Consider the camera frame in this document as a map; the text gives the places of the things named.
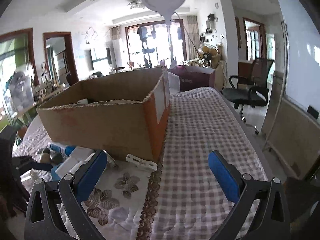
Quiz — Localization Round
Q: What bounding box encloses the white pvc pipe fitting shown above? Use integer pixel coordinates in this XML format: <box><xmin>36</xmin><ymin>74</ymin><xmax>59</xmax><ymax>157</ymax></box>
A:
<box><xmin>55</xmin><ymin>146</ymin><xmax>94</xmax><ymax>178</ymax></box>

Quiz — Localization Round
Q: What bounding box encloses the blue white tube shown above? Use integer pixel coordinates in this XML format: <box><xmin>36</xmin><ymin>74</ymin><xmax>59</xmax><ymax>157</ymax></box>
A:
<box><xmin>48</xmin><ymin>142</ymin><xmax>75</xmax><ymax>156</ymax></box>

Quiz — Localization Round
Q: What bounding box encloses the white floral quilt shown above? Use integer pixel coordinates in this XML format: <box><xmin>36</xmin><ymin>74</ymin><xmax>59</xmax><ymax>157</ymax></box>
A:
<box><xmin>13</xmin><ymin>116</ymin><xmax>159</xmax><ymax>239</ymax></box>

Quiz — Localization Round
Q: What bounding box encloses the checkered bed sheet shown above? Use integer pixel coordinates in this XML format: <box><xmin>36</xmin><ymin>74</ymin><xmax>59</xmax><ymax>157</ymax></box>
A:
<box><xmin>151</xmin><ymin>87</ymin><xmax>267</xmax><ymax>239</ymax></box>

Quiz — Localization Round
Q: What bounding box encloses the white board on stand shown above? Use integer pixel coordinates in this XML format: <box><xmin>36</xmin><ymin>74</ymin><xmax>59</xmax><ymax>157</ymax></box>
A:
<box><xmin>264</xmin><ymin>0</ymin><xmax>319</xmax><ymax>179</ymax></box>

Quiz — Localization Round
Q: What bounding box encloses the black whiteboard eraser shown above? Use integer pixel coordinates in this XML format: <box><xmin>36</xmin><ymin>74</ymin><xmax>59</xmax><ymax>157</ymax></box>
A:
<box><xmin>307</xmin><ymin>105</ymin><xmax>319</xmax><ymax>120</ymax></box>

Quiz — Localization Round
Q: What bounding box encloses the black office chair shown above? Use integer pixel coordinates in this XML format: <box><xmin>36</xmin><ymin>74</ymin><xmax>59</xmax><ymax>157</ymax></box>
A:
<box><xmin>222</xmin><ymin>57</ymin><xmax>274</xmax><ymax>122</ymax></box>

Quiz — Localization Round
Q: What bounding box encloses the brown cardboard box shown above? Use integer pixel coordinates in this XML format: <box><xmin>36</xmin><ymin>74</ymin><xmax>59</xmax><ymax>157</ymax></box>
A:
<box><xmin>37</xmin><ymin>67</ymin><xmax>170</xmax><ymax>162</ymax></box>

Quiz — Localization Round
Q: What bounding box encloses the purple storage box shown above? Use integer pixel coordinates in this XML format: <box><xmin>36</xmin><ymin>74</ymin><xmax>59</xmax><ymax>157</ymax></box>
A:
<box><xmin>168</xmin><ymin>66</ymin><xmax>215</xmax><ymax>92</ymax></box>

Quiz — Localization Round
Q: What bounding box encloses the standing electric fan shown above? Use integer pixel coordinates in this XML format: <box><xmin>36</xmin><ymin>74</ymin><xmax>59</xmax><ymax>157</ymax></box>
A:
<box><xmin>196</xmin><ymin>44</ymin><xmax>221</xmax><ymax>69</ymax></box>

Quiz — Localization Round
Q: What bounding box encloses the white plastic bracket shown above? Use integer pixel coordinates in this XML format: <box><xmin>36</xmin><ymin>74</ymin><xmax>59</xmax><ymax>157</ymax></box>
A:
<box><xmin>126</xmin><ymin>154</ymin><xmax>158</xmax><ymax>172</ymax></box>

